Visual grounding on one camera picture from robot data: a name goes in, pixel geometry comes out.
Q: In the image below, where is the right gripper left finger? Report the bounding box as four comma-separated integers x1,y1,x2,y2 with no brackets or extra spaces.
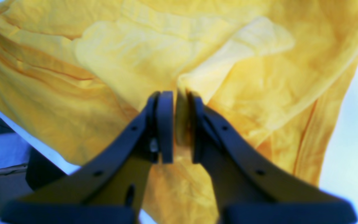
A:
0,91,174,224

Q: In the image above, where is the orange yellow t-shirt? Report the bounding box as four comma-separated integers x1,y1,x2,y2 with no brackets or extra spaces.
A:
0,0,358,224

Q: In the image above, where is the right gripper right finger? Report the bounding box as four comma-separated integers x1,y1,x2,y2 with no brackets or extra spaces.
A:
187,92,358,224

